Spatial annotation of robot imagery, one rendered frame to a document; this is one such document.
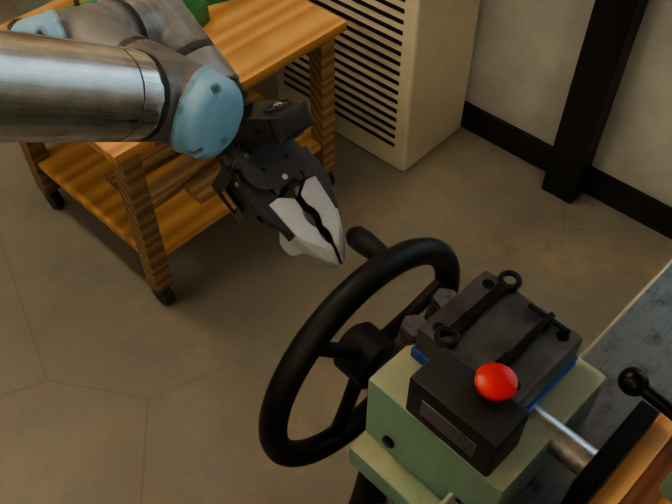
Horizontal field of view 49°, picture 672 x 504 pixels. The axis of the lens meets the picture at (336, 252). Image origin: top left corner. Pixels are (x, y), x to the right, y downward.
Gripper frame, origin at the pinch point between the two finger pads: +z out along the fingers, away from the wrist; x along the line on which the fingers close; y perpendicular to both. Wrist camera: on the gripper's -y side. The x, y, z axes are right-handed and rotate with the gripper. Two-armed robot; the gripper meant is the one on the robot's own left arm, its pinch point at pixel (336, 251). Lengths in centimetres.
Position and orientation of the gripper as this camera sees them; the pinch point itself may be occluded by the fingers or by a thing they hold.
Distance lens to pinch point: 74.5
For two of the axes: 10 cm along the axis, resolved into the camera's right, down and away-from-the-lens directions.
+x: -7.2, 5.2, -4.7
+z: 6.0, 8.0, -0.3
